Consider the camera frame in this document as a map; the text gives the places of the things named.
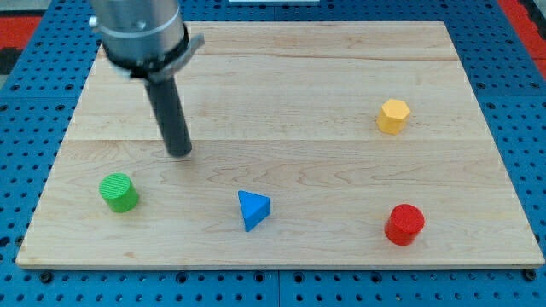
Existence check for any yellow hexagon block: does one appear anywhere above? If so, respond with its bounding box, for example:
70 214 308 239
376 99 411 135

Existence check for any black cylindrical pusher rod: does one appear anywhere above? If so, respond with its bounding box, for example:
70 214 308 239
145 78 192 157

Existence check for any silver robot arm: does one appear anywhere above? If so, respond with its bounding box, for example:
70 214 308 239
89 0 205 84

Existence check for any blue triangle block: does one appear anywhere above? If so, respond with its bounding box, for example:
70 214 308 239
237 190 270 232

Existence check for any green cylinder block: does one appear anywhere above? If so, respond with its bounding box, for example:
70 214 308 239
99 173 139 213

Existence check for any red cylinder block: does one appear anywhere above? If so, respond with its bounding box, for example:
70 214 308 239
384 203 426 246

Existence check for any light wooden board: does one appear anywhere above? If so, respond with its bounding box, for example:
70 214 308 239
16 21 544 270

